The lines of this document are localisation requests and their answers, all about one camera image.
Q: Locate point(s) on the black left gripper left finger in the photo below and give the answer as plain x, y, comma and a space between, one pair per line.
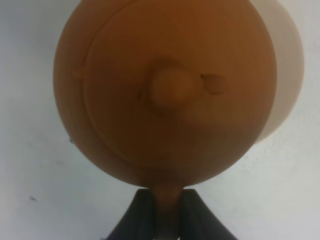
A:
140, 221

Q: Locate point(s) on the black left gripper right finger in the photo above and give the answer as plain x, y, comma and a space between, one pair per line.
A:
196, 220

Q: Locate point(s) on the brown clay teapot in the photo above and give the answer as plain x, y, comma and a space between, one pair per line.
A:
164, 94

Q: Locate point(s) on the beige round teapot coaster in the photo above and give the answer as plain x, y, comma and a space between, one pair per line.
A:
290, 62

